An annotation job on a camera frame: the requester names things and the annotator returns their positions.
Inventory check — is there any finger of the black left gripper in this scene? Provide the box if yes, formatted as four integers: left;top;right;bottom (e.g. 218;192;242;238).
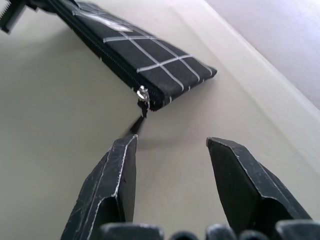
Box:
0;0;39;35

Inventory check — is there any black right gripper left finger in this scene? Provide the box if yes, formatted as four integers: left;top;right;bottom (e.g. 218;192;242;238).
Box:
59;134;139;240

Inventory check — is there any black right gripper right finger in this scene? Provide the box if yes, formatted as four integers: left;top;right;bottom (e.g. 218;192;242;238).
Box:
205;136;316;236

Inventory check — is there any black checkered pencil pouch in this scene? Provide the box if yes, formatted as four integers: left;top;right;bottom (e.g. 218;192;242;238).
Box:
45;0;218;137

